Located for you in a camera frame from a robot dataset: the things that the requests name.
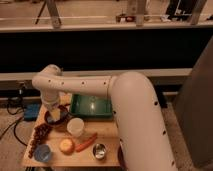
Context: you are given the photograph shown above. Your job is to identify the white plastic cup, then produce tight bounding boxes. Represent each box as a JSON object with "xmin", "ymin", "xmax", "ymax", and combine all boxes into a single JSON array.
[{"xmin": 67, "ymin": 118, "xmax": 85, "ymax": 137}]

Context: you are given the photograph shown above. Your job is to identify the black cable on floor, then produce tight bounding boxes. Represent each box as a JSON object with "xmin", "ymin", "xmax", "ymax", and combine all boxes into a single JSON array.
[{"xmin": 0, "ymin": 96, "xmax": 29, "ymax": 147}]

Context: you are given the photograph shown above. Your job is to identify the blue box beside table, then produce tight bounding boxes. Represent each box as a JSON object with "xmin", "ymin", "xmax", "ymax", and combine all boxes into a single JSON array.
[{"xmin": 24, "ymin": 104, "xmax": 41, "ymax": 121}]

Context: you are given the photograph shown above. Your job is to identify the green plastic tray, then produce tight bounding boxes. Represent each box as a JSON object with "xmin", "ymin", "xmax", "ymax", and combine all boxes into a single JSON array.
[{"xmin": 69, "ymin": 94, "xmax": 112, "ymax": 118}]

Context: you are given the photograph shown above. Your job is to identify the dark red bowl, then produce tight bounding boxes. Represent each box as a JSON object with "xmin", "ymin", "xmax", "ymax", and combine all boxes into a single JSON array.
[{"xmin": 44, "ymin": 105, "xmax": 69, "ymax": 127}]

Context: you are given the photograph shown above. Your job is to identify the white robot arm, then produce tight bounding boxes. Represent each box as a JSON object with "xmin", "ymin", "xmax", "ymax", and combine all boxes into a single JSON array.
[{"xmin": 32, "ymin": 64, "xmax": 178, "ymax": 171}]

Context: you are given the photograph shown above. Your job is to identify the yellow orange fruit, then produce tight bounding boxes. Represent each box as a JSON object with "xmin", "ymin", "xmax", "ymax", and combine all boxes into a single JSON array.
[{"xmin": 59, "ymin": 138, "xmax": 74, "ymax": 154}]

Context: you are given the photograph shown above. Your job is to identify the orange carrot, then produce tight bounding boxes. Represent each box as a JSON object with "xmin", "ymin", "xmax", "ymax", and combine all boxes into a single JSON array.
[{"xmin": 75, "ymin": 133, "xmax": 97, "ymax": 152}]

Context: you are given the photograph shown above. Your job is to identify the blue plastic cup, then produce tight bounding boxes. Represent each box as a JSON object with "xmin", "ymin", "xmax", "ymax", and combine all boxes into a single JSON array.
[{"xmin": 33, "ymin": 144, "xmax": 52, "ymax": 163}]

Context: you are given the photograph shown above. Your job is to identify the small steel cup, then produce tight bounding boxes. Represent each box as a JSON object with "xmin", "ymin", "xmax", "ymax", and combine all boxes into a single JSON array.
[{"xmin": 93, "ymin": 143, "xmax": 107, "ymax": 160}]

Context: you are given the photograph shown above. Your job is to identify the bunch of dark grapes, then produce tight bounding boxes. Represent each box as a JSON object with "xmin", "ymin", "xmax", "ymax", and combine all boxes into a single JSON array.
[{"xmin": 28, "ymin": 123, "xmax": 52, "ymax": 158}]

